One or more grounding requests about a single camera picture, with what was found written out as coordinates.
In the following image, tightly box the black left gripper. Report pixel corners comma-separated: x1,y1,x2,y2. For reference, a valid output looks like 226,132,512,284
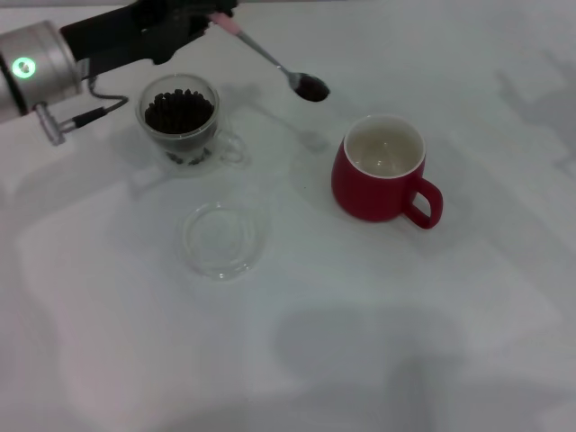
58,0,239,67

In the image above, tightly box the pink-handled metal spoon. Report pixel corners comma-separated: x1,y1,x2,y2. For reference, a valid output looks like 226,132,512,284
208,12,331,104

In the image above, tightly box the small scooped coffee bean portion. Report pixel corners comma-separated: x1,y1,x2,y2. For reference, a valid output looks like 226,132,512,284
296,75,330,104

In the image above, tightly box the red ceramic mug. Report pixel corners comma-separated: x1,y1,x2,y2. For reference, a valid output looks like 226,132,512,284
330,114,445,230

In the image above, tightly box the coffee beans pile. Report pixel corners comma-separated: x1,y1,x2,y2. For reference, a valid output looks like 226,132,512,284
144,87,216,136

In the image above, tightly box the round clear glass saucer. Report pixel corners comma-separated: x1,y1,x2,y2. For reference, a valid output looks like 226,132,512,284
178,200,266,283

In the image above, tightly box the double-wall glass cup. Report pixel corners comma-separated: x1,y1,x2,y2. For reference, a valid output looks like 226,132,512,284
135,73,248,179

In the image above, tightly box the black cable with plug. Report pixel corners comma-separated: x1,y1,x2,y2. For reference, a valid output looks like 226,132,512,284
60,74,131,132

